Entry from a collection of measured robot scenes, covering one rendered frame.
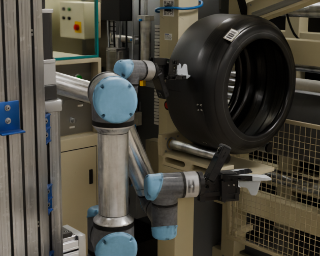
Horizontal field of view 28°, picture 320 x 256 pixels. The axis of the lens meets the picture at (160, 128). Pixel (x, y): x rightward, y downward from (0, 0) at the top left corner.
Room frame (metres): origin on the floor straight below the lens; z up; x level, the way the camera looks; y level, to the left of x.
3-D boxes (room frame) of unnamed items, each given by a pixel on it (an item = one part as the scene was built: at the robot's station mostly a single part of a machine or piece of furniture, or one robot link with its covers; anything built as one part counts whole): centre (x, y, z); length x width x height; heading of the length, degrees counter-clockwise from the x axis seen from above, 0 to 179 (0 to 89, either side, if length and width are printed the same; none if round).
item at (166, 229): (1.76, -0.01, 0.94); 0.11 x 0.08 x 0.11; 14
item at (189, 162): (2.72, -0.16, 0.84); 0.36 x 0.09 x 0.06; 42
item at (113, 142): (1.71, 0.13, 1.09); 0.15 x 0.12 x 0.55; 14
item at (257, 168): (2.82, -0.27, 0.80); 0.37 x 0.36 x 0.02; 132
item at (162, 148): (2.95, -0.15, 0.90); 0.40 x 0.03 x 0.10; 132
